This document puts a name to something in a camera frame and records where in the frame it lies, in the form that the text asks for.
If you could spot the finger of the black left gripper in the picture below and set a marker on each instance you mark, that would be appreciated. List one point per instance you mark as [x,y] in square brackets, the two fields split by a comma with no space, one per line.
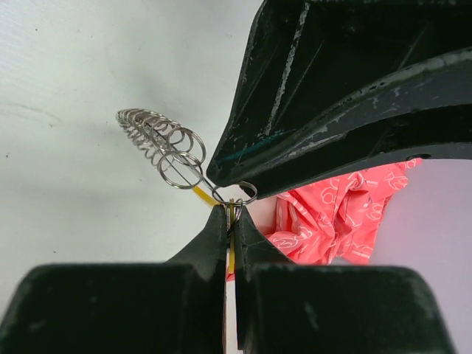
[423,111]
[303,59]

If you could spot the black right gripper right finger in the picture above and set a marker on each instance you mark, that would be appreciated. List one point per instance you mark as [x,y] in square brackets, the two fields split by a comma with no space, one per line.
[283,307]

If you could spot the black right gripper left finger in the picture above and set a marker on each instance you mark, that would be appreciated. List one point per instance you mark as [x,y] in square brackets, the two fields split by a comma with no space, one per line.
[172,307]

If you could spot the large keyring with yellow grip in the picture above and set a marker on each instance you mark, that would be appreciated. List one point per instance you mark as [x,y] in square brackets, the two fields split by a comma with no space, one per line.
[175,152]

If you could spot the yellow tag with silver keys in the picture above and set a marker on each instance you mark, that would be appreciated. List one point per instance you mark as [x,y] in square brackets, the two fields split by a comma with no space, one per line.
[233,212]

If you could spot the pink patterned jacket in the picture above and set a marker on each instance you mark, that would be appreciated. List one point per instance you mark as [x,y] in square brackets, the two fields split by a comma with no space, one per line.
[338,217]

